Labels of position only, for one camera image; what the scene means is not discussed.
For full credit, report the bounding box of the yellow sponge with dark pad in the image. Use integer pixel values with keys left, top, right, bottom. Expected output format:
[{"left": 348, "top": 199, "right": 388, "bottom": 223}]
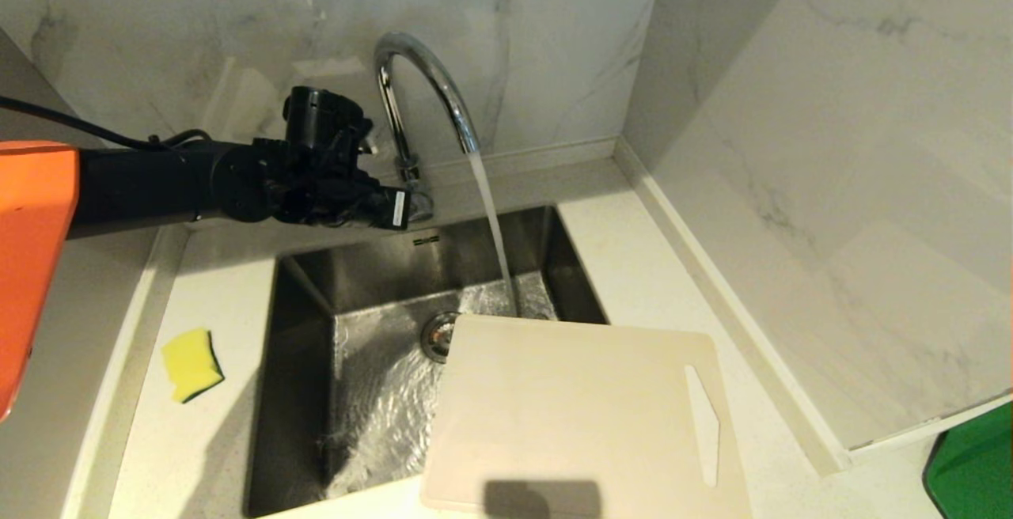
[{"left": 160, "top": 328, "right": 226, "bottom": 405}]

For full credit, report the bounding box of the white plastic cutting board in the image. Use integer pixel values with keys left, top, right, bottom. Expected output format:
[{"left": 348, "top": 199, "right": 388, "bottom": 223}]
[{"left": 419, "top": 313, "right": 755, "bottom": 519}]

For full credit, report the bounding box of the stainless steel sink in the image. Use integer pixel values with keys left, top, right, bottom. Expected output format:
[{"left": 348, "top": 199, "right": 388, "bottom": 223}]
[{"left": 245, "top": 203, "right": 611, "bottom": 519}]

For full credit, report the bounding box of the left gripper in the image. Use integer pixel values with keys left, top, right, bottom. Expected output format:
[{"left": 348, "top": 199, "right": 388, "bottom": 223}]
[{"left": 321, "top": 173, "right": 413, "bottom": 232}]

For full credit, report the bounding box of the green plastic object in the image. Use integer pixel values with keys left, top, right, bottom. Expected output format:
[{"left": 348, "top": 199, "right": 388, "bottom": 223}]
[{"left": 921, "top": 401, "right": 1013, "bottom": 519}]

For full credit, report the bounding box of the chrome gooseneck faucet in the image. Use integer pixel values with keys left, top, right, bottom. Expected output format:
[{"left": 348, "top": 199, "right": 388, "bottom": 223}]
[{"left": 373, "top": 31, "right": 483, "bottom": 224}]

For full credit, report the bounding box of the black cable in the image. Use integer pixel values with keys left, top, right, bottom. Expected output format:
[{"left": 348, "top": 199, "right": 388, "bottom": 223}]
[{"left": 0, "top": 95, "right": 213, "bottom": 151}]

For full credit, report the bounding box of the metal sink drain strainer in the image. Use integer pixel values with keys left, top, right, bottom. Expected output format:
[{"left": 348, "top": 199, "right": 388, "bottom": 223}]
[{"left": 419, "top": 311, "right": 462, "bottom": 364}]

